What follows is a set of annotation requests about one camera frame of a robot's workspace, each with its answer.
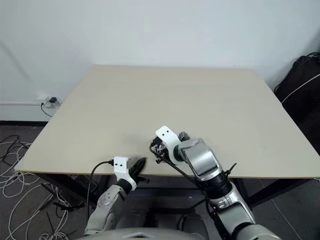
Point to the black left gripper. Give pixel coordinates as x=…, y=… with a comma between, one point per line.
x=132, y=168

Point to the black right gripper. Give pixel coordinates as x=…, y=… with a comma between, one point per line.
x=158, y=147

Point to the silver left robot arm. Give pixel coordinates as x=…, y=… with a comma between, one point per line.
x=106, y=202

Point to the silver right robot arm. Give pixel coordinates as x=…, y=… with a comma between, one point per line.
x=202, y=160

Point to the grey robot torso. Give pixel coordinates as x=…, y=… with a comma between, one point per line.
x=152, y=231

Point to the black power adapter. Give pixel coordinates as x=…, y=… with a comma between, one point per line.
x=53, y=100

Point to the black fabric bag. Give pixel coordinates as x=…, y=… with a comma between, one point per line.
x=302, y=85

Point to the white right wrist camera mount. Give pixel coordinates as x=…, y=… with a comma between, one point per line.
x=168, y=136

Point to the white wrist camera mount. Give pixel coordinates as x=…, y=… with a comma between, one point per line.
x=121, y=167
x=168, y=136

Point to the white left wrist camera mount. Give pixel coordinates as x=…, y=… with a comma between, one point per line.
x=121, y=167

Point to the white wall power socket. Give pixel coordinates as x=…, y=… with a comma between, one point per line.
x=46, y=100

